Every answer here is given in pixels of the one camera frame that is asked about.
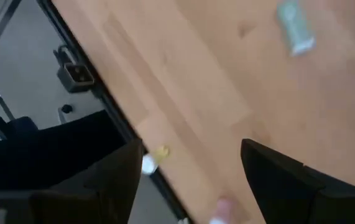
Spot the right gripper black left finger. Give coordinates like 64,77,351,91
30,138,144,224

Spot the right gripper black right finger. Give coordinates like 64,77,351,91
241,138,355,224

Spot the small clear green pill bottle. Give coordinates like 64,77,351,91
275,0,317,57

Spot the grey bracket with black knob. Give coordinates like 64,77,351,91
57,103,75,126

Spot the small white and yellow object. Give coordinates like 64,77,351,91
140,145,171,176

